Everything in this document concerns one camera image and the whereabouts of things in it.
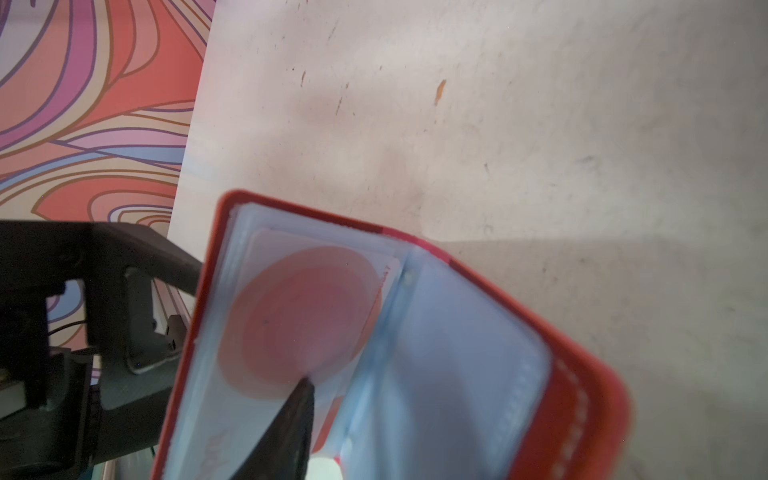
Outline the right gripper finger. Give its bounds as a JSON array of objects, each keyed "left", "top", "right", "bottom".
[{"left": 231, "top": 377, "right": 315, "bottom": 480}]

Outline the pink circles white card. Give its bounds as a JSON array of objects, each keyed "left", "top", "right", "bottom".
[{"left": 163, "top": 225, "right": 401, "bottom": 479}]

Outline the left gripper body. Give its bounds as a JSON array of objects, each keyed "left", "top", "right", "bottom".
[{"left": 1, "top": 220, "right": 202, "bottom": 479}]

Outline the red leather card holder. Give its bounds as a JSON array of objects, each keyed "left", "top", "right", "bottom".
[{"left": 152, "top": 190, "right": 631, "bottom": 479}]

